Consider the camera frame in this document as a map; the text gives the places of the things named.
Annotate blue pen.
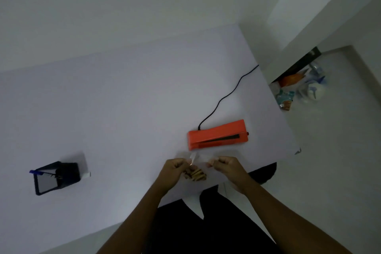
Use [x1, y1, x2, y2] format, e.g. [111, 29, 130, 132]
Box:
[29, 167, 57, 175]

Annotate orange snack packet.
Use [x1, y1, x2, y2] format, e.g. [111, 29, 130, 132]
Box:
[279, 69, 309, 88]

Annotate person's right hand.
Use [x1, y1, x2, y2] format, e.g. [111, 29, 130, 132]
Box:
[207, 156, 251, 195]

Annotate person's black trousers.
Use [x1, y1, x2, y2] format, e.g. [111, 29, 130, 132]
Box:
[143, 162, 283, 254]

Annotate black power cable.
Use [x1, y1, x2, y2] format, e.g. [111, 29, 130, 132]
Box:
[198, 65, 260, 131]

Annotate person's left hand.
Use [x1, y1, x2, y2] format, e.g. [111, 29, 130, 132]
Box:
[156, 158, 193, 192]

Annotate brown biscuits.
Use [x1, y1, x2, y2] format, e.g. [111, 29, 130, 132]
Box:
[183, 166, 207, 182]

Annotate person's left forearm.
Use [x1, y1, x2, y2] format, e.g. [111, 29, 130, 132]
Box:
[96, 180, 173, 254]

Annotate orange heat sealer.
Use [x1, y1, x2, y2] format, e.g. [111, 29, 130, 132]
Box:
[187, 119, 249, 151]

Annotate person's right forearm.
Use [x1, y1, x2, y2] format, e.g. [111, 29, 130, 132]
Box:
[237, 178, 355, 254]

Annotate clear plastic bag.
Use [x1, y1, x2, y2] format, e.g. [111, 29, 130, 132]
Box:
[178, 150, 221, 182]

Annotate white plastic bag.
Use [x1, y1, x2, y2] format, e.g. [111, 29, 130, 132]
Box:
[298, 63, 328, 103]

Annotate black pen holder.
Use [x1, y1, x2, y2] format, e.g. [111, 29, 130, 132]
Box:
[33, 161, 81, 196]

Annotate teal snack packet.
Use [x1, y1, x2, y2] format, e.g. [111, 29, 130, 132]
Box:
[276, 89, 295, 111]

